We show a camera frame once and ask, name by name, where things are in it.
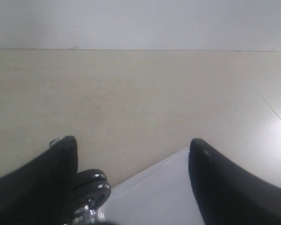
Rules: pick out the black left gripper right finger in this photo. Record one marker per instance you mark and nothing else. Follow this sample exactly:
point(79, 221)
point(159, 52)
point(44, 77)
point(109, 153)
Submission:
point(227, 194)

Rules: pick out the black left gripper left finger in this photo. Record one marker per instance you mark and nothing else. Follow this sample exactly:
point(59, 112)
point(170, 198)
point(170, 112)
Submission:
point(37, 192)

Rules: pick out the black weight plate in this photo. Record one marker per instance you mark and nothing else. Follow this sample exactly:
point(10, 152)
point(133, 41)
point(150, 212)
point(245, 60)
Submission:
point(89, 175)

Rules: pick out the black weight plate end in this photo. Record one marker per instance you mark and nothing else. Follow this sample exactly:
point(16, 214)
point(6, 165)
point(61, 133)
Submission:
point(92, 194)

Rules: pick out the white plastic tray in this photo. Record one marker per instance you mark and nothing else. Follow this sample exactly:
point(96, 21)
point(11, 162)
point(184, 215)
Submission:
point(159, 195)

